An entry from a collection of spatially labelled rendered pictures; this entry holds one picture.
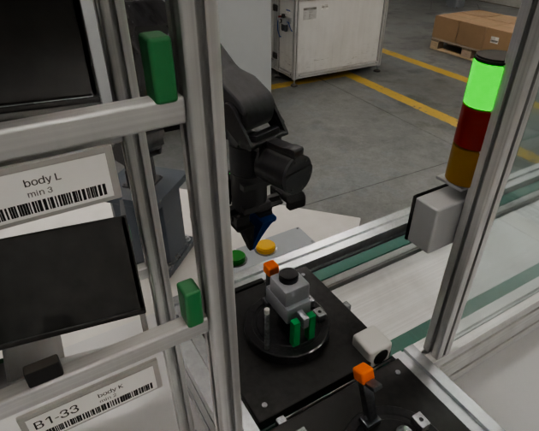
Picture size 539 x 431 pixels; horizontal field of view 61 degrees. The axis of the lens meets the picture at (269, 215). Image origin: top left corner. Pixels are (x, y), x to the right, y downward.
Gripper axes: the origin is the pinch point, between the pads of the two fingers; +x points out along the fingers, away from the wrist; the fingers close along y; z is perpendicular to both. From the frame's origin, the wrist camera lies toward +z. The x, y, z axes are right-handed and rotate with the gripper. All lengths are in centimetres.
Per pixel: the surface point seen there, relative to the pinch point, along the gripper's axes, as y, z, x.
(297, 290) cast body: 0.1, -14.6, 1.2
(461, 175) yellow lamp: -16.6, -24.7, -18.3
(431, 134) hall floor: -262, 174, 110
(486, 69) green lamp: -16.5, -24.3, -31.2
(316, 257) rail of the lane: -16.0, 1.7, 13.4
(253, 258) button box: -4.8, 8.0, 13.5
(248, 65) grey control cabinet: -152, 284, 65
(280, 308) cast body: 2.2, -13.3, 5.0
